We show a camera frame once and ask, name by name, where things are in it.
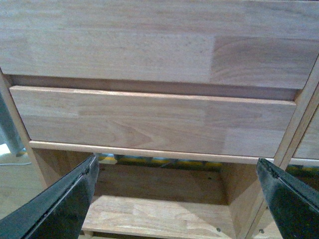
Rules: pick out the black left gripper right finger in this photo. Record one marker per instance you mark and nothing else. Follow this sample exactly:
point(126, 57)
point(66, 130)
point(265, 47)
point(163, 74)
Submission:
point(293, 204)

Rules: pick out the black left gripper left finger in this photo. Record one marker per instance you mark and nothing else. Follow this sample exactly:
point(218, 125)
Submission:
point(59, 211)

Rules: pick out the left wooden shelf cabinet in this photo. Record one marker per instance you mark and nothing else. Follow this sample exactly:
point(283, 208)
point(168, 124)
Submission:
point(176, 195)

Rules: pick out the lower left wooden drawer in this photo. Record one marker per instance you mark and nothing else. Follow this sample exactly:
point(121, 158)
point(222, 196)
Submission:
point(191, 124)

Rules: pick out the wooden drawer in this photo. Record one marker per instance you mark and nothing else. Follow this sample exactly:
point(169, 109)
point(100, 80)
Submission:
point(191, 124)
point(255, 43)

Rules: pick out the upper left wooden drawer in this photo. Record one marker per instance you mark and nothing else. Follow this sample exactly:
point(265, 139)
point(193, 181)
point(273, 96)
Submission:
point(255, 43)

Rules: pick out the grey metal post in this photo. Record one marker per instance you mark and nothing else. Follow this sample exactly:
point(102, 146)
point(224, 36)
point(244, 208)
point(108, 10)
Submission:
point(8, 132)

